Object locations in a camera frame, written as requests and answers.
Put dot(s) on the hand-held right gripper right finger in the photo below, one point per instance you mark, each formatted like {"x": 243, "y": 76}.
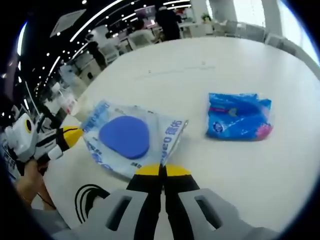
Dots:
{"x": 180, "y": 200}

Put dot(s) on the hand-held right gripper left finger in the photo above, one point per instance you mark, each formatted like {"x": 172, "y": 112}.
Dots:
{"x": 147, "y": 200}

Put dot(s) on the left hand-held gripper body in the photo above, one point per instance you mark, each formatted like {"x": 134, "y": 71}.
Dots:
{"x": 17, "y": 140}

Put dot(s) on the clear plastic bag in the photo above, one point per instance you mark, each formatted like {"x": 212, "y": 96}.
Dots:
{"x": 66, "y": 100}

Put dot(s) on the blue tissue packet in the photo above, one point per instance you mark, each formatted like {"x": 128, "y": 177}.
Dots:
{"x": 235, "y": 120}

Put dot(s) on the person's left hand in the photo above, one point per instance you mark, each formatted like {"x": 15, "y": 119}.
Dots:
{"x": 32, "y": 177}

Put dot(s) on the white table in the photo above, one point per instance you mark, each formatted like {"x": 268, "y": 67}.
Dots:
{"x": 225, "y": 175}

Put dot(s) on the ceiling air conditioner unit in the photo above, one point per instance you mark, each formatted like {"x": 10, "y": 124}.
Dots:
{"x": 67, "y": 22}

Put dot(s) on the curved ceiling light strip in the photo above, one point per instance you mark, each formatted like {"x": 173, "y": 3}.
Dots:
{"x": 95, "y": 18}

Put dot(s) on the green potted plant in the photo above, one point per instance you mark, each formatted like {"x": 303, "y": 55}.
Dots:
{"x": 206, "y": 17}

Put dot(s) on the narrow window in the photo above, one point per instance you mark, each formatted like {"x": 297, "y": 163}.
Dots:
{"x": 248, "y": 11}

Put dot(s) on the large window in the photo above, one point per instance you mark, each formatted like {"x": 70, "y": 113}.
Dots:
{"x": 292, "y": 20}

